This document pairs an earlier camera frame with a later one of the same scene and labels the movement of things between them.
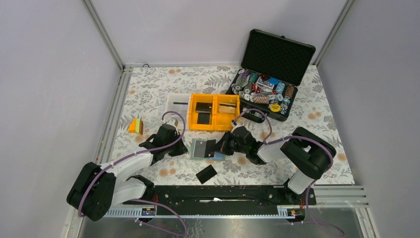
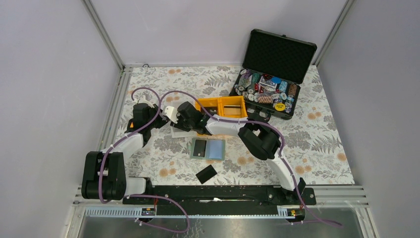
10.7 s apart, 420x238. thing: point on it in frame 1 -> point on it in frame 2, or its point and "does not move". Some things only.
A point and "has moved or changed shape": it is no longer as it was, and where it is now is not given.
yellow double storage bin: x=218 y=121 has moved or changed shape
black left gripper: x=182 y=149 -> x=162 y=121
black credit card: x=206 y=174 does not move
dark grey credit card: x=199 y=148 does not move
